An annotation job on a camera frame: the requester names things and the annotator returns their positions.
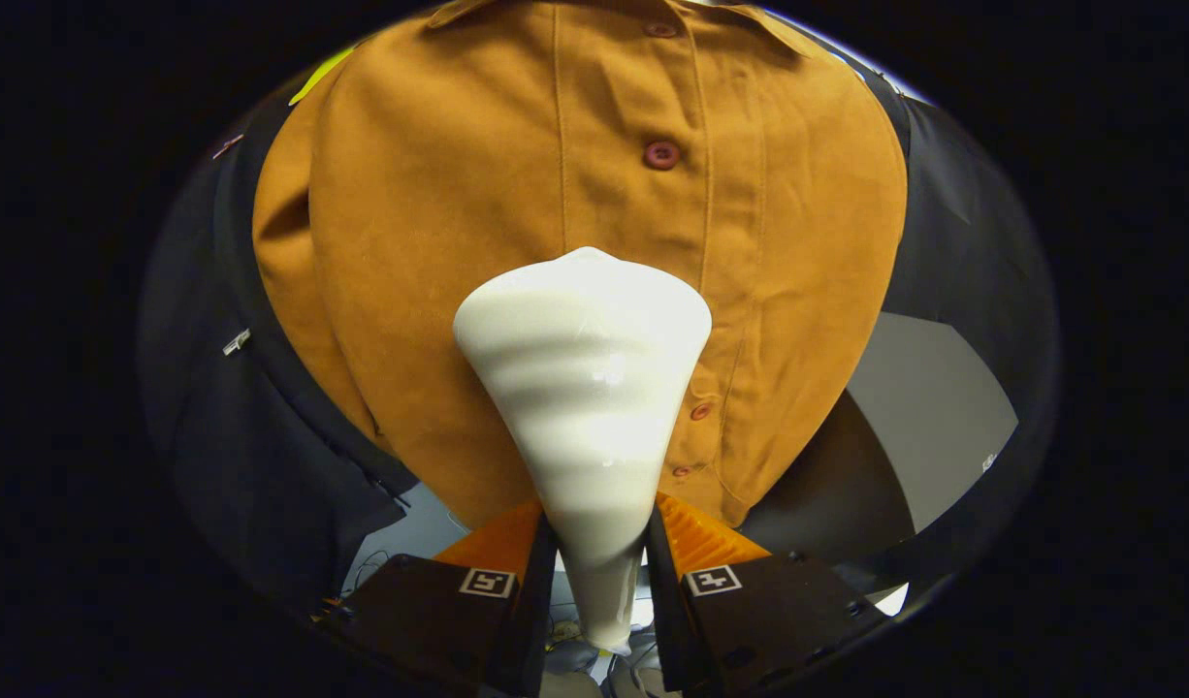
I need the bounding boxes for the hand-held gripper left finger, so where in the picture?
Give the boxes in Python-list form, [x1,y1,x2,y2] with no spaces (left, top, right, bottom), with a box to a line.
[323,499,560,698]

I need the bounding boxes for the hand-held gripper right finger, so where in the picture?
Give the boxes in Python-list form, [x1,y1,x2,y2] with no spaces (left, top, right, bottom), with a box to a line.
[643,492,886,694]

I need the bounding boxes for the white garment steamer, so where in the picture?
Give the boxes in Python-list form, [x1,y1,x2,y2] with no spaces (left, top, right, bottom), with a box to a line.
[453,246,714,652]

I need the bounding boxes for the orange-brown button shirt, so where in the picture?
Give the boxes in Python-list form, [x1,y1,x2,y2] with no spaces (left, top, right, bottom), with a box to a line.
[252,0,909,529]

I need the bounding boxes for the grey side table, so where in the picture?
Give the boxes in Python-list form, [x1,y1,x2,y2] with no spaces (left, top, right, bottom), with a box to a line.
[740,310,1020,617]

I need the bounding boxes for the black backdrop cloth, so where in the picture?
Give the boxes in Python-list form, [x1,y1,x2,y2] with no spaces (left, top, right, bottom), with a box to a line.
[139,19,1061,621]

